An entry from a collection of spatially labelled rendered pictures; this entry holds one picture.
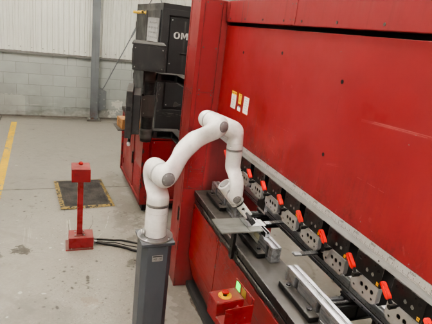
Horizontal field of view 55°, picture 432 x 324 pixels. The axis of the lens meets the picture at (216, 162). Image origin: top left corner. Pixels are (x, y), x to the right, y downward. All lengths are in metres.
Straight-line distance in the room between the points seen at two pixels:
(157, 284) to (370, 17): 1.67
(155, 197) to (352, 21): 1.23
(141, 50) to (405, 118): 2.07
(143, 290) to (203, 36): 1.75
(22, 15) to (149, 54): 6.14
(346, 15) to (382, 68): 0.32
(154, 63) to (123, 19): 6.11
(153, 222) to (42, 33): 7.24
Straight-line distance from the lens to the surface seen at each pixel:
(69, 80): 9.23
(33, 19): 9.11
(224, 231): 2.44
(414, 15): 1.60
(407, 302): 1.63
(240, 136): 2.29
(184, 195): 3.31
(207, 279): 3.14
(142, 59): 3.15
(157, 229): 2.24
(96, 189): 5.51
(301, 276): 2.22
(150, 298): 2.43
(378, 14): 1.73
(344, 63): 1.87
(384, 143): 1.64
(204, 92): 3.12
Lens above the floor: 2.09
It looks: 17 degrees down
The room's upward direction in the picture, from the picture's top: 7 degrees clockwise
